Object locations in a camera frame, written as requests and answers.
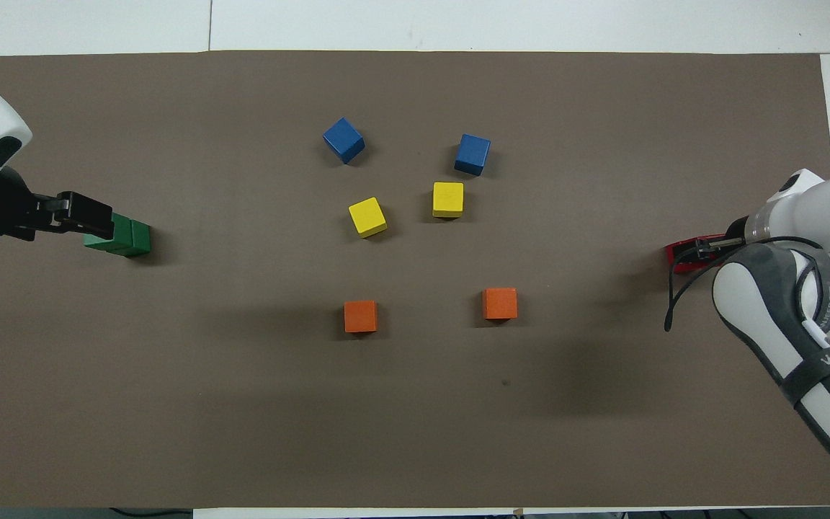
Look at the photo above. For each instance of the brown table mat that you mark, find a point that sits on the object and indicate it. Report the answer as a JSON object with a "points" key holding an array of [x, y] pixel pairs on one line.
{"points": [[422, 418]]}

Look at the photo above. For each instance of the blue cube block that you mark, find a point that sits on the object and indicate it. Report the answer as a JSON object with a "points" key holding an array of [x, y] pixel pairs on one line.
{"points": [[344, 140], [472, 153]]}

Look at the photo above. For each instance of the yellow cube block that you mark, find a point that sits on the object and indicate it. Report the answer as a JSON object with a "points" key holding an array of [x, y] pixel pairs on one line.
{"points": [[367, 216], [448, 199]]}

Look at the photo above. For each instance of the red cube block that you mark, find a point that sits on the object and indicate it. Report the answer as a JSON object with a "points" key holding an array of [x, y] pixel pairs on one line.
{"points": [[676, 257], [703, 238]]}

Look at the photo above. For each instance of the orange cube block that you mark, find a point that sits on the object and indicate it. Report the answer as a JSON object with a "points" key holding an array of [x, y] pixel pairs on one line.
{"points": [[500, 303], [361, 316]]}

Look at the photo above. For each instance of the green cube block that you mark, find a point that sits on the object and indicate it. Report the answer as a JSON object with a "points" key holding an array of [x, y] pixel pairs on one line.
{"points": [[123, 238], [141, 239]]}

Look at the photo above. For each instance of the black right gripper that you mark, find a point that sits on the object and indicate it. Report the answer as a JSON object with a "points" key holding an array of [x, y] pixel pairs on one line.
{"points": [[736, 232]]}

